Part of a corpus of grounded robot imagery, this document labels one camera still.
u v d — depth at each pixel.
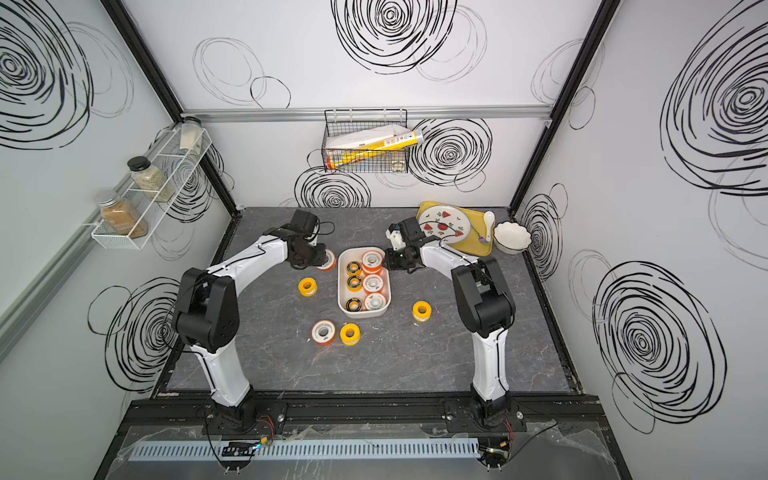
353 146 0.88
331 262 0.93
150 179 0.71
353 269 1.01
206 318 0.50
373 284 0.97
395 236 0.91
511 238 1.11
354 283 0.98
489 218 1.16
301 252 0.77
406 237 0.81
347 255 0.99
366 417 0.75
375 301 0.94
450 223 1.15
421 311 0.91
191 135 0.86
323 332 0.87
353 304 0.93
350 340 0.86
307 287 0.96
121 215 0.63
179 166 0.96
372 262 1.00
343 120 0.93
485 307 0.54
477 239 1.11
